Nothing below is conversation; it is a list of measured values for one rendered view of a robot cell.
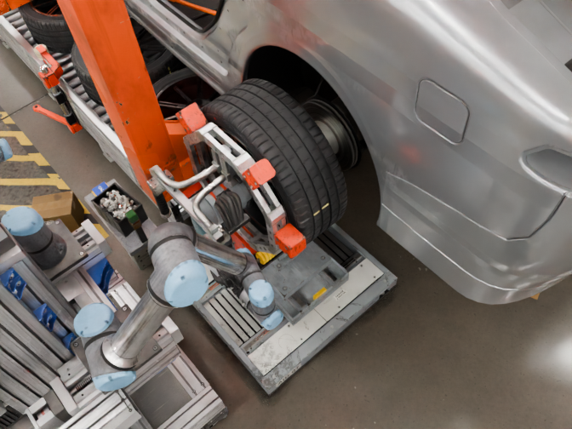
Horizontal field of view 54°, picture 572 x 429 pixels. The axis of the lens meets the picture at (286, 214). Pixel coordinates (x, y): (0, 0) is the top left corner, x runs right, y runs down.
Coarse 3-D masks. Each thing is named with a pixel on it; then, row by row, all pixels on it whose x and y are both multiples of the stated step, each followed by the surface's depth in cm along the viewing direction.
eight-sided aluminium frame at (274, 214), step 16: (208, 128) 198; (192, 144) 213; (208, 144) 198; (192, 160) 226; (240, 160) 189; (208, 176) 236; (240, 176) 190; (256, 192) 191; (272, 192) 193; (272, 208) 194; (272, 224) 195; (256, 240) 229; (272, 240) 204
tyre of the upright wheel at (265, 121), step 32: (224, 96) 206; (256, 96) 199; (288, 96) 197; (224, 128) 201; (256, 128) 190; (288, 128) 191; (288, 160) 189; (320, 160) 194; (288, 192) 190; (320, 192) 197; (256, 224) 238; (320, 224) 206
